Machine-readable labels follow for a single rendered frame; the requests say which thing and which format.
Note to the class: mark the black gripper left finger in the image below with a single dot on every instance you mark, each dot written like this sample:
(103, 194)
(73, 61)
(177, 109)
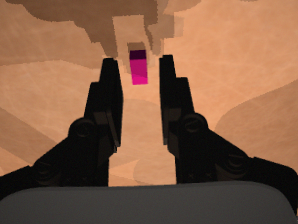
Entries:
(74, 162)

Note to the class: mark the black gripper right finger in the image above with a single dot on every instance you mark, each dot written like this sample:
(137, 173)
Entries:
(199, 151)

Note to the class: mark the magenta rod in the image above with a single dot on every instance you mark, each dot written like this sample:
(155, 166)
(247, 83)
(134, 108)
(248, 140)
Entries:
(138, 65)

